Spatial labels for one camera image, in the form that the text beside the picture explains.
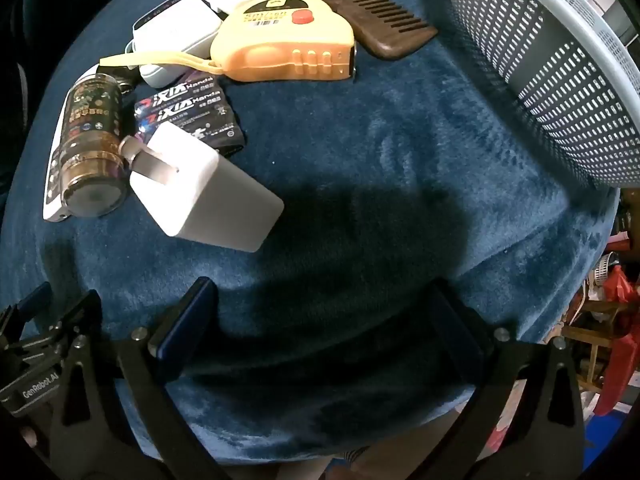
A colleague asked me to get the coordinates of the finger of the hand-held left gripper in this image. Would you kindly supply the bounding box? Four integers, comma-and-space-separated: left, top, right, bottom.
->
0, 281, 53, 346
50, 289, 103, 351

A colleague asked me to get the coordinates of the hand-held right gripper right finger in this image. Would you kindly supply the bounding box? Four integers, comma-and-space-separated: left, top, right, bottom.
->
429, 277, 587, 480

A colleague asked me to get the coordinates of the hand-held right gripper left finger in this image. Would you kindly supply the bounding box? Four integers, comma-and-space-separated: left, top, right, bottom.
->
35, 276, 223, 480

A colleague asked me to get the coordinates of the white remote control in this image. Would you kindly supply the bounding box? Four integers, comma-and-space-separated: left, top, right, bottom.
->
42, 62, 101, 223

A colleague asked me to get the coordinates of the white charger plug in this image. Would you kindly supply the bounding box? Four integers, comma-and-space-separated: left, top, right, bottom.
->
120, 122, 285, 253

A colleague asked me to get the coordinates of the glass jar with printed label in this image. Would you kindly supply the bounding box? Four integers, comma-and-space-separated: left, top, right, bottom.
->
56, 72, 132, 218

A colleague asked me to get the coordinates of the purple black battery pack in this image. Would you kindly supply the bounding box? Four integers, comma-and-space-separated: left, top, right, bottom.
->
134, 74, 247, 160

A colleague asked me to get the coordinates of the small dark metal object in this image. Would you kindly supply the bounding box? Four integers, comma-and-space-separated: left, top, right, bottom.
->
112, 67, 141, 93

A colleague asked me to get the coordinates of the light blue perforated plastic basket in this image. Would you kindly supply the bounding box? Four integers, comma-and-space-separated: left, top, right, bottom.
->
444, 0, 640, 191

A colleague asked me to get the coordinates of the yellow tape measure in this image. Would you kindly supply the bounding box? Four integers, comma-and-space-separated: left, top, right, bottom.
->
99, 0, 357, 82

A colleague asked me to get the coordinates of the grey glasses case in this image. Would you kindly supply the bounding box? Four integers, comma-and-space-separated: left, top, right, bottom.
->
131, 0, 223, 56

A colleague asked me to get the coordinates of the dark wooden wide-tooth comb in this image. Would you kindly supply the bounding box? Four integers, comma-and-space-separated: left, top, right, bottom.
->
304, 0, 440, 62

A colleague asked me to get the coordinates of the red plastic bag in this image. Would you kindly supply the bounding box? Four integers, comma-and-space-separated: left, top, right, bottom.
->
592, 265, 640, 416

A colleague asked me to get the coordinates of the small white plastic case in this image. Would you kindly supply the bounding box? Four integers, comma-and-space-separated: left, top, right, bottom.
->
139, 60, 188, 90

